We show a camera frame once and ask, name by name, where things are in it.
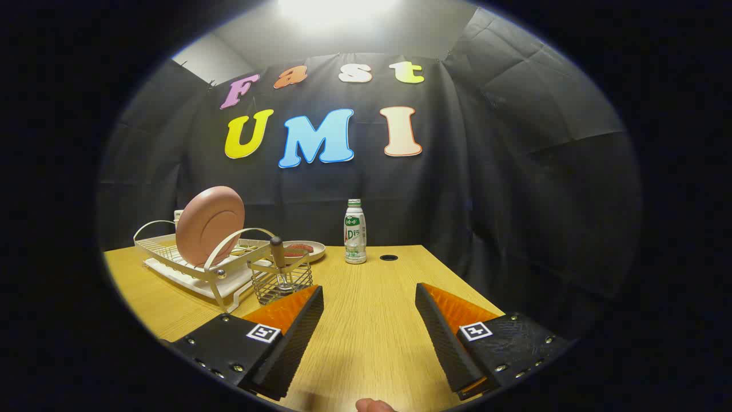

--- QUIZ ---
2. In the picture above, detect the black backdrop cloth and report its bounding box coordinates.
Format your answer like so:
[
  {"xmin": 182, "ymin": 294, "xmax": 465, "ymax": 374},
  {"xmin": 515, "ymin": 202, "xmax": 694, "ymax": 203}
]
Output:
[{"xmin": 97, "ymin": 6, "xmax": 644, "ymax": 344}]

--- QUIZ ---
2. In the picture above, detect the metal wire cutlery basket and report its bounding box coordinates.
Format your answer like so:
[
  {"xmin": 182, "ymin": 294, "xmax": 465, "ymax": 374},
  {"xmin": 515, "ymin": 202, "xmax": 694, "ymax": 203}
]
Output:
[{"xmin": 248, "ymin": 251, "xmax": 314, "ymax": 306}]

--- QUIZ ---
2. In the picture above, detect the beige plate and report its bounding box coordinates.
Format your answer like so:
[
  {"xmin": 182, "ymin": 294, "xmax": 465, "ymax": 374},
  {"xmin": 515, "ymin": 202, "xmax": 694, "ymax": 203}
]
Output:
[{"xmin": 283, "ymin": 240, "xmax": 326, "ymax": 264}]

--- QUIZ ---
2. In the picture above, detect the white drip tray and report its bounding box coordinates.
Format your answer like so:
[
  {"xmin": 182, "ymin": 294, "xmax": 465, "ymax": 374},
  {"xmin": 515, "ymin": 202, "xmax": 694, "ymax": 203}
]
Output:
[{"xmin": 143, "ymin": 252, "xmax": 269, "ymax": 299}]

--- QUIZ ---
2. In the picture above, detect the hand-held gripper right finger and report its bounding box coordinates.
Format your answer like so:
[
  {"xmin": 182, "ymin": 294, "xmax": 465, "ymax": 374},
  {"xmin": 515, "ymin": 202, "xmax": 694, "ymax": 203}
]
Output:
[{"xmin": 415, "ymin": 283, "xmax": 574, "ymax": 401}]

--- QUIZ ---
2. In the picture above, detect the white green-label drink bottle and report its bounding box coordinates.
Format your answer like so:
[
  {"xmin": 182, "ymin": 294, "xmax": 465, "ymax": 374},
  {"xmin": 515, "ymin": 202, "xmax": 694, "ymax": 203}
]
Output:
[{"xmin": 344, "ymin": 199, "xmax": 367, "ymax": 264}]

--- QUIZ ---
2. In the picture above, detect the pink plate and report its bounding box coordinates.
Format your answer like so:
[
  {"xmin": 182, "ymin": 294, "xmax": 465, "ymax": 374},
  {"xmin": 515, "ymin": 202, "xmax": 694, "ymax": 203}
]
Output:
[{"xmin": 176, "ymin": 186, "xmax": 246, "ymax": 268}]

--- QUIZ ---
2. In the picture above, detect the dark-handled metal spoon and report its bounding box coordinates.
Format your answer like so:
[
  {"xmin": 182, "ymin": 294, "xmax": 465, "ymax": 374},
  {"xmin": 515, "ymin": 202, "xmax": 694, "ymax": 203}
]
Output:
[{"xmin": 270, "ymin": 236, "xmax": 289, "ymax": 287}]

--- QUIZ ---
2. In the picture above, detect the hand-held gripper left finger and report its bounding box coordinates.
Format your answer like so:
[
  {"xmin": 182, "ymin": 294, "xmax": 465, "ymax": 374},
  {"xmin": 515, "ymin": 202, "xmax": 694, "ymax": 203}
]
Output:
[{"xmin": 170, "ymin": 284, "xmax": 325, "ymax": 402}]

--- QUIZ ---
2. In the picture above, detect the white wire dish rack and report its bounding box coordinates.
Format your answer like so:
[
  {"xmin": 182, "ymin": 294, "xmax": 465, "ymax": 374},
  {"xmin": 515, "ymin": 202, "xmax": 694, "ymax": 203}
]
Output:
[{"xmin": 133, "ymin": 219, "xmax": 287, "ymax": 314}]

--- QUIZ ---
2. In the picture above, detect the ceiling light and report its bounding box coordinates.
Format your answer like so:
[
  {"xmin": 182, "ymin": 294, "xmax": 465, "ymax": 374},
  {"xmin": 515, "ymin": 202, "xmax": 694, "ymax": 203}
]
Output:
[{"xmin": 277, "ymin": 0, "xmax": 401, "ymax": 29}]

